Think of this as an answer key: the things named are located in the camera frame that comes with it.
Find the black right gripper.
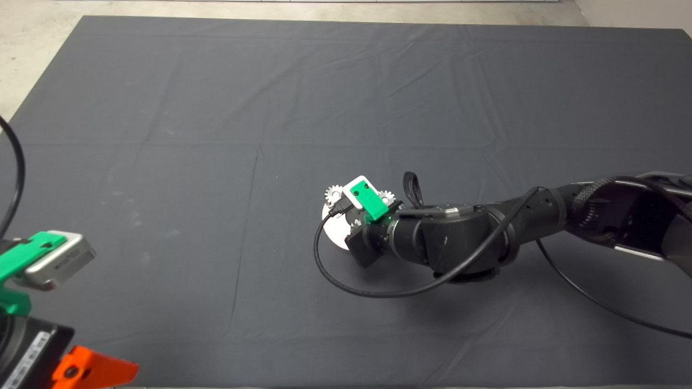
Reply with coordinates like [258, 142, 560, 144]
[346, 215, 403, 269]

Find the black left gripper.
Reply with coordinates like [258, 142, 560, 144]
[0, 314, 139, 389]

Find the round metal plate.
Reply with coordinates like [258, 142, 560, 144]
[322, 186, 390, 251]

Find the dark grey table cloth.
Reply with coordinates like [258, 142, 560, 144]
[0, 15, 692, 388]

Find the right green camera mount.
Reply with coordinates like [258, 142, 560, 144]
[348, 181, 390, 222]

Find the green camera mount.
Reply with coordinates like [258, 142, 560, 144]
[348, 181, 390, 222]
[0, 231, 68, 317]

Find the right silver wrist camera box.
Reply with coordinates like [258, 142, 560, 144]
[342, 176, 374, 210]

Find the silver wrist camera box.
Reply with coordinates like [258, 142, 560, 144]
[342, 176, 374, 210]
[26, 231, 97, 291]

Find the right black camera cable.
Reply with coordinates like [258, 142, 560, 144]
[314, 176, 692, 341]

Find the black camera cable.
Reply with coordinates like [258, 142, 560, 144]
[0, 115, 26, 238]
[314, 176, 692, 341]

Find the black strap loop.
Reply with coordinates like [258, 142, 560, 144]
[403, 172, 425, 209]

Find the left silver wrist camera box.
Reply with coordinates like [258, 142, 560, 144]
[26, 231, 97, 291]

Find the left green camera mount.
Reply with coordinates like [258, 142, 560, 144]
[0, 231, 68, 317]

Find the left black camera cable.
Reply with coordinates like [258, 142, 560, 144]
[0, 115, 26, 238]

